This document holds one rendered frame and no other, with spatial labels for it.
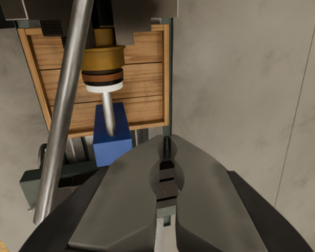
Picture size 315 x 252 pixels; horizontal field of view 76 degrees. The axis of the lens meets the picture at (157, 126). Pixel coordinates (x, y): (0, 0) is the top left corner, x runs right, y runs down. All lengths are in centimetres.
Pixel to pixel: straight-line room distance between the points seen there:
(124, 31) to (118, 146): 22
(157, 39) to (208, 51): 108
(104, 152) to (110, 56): 19
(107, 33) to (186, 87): 133
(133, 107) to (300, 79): 187
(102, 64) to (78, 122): 33
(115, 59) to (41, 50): 29
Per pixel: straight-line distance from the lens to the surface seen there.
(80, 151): 74
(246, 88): 194
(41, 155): 90
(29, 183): 76
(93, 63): 36
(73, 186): 62
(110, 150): 44
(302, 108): 247
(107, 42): 37
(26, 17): 29
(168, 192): 75
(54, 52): 61
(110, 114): 42
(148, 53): 61
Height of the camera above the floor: 147
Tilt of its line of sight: 60 degrees down
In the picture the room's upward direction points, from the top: 152 degrees clockwise
